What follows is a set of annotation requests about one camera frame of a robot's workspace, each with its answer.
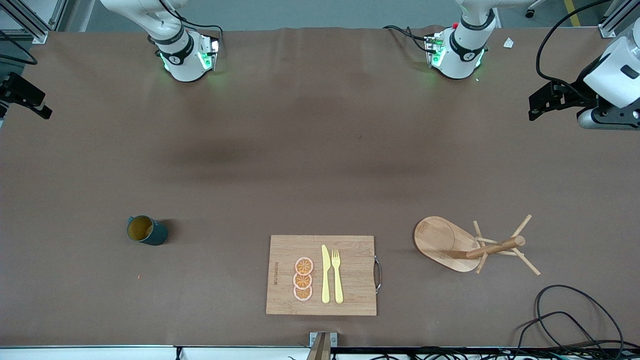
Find teal cup with yellow inside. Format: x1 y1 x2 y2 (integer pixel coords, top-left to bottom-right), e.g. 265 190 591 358
126 215 169 247

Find wooden mug rack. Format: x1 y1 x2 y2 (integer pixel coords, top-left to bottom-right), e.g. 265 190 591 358
413 214 542 277

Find brown table cover mat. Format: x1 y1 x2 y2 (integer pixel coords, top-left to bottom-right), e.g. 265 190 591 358
0 25 640 349

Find yellow plastic fork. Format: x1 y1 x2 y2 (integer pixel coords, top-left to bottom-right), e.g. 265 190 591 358
331 249 345 305

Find yellow plastic knife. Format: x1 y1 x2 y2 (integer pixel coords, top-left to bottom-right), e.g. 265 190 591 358
321 244 331 305

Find aluminium frame post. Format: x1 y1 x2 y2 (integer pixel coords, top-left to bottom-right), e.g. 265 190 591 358
0 0 69 45
597 0 640 39

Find black left arm base cable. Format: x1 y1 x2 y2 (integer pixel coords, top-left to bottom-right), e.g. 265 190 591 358
382 24 432 54

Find black arm base cable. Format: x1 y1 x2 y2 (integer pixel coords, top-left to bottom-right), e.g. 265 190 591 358
157 0 225 52
382 24 432 54

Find black right arm base cable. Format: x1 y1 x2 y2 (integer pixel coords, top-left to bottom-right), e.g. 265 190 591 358
157 0 225 52

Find black loose table cable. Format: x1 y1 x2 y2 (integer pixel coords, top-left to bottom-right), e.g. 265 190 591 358
514 310 609 352
534 284 626 351

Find bamboo cutting board, metal handle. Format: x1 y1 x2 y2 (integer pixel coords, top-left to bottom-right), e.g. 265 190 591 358
265 235 383 317

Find metal bracket with post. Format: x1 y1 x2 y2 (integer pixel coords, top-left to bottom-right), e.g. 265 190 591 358
308 331 339 360

